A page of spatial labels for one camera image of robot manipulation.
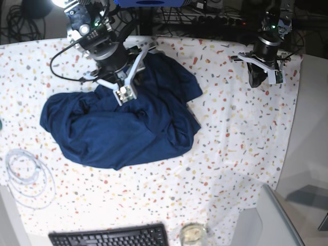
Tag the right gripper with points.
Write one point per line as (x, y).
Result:
(117, 69)

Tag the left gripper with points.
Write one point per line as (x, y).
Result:
(259, 70)

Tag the dark blue t-shirt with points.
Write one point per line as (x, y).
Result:
(93, 130)

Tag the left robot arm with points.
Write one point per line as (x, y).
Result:
(276, 24)

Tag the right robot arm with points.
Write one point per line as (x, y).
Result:
(90, 30)

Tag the terrazzo patterned tablecloth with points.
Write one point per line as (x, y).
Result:
(241, 145)

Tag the black power strip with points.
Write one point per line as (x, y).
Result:
(190, 19)

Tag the blue box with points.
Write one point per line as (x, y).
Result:
(152, 3)

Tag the black keyboard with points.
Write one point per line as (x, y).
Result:
(153, 234)

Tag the glass jar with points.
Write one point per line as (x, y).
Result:
(193, 234)

